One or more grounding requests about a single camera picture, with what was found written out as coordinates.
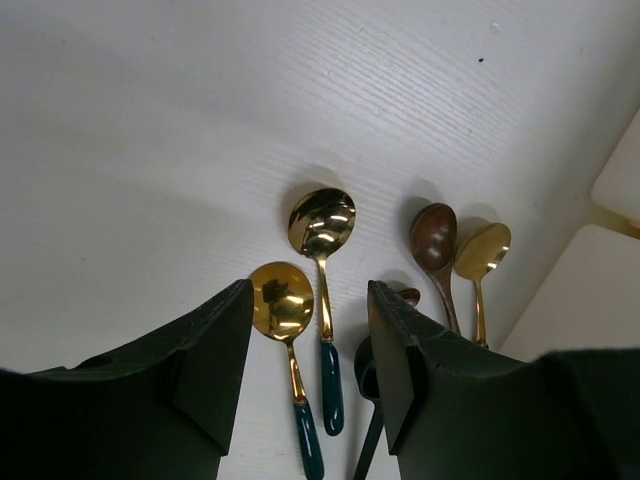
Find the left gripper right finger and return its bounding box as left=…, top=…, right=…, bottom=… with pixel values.
left=367, top=281, right=639, bottom=479

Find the small copper spoon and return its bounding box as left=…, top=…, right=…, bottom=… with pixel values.
left=395, top=287, right=421, bottom=309

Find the near white plastic bin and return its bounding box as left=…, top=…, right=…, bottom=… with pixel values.
left=499, top=225, right=639, bottom=361

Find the gold spoon green handle right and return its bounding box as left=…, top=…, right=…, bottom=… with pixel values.
left=454, top=223, right=512, bottom=349

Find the small gold spoon green handle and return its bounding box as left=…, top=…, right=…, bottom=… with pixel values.
left=249, top=261, right=325, bottom=479

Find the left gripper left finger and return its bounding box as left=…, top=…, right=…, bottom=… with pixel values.
left=1, top=280, right=253, bottom=479

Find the black measuring spoon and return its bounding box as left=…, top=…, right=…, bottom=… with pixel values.
left=354, top=337, right=384, bottom=480

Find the gold spoon green handle left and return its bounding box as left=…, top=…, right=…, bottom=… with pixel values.
left=287, top=188, right=356, bottom=437

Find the far white plastic bin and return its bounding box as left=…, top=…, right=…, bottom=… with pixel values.
left=591, top=113, right=640, bottom=228

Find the white plastic bin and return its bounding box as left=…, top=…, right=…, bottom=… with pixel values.
left=591, top=113, right=640, bottom=228
left=499, top=225, right=639, bottom=361

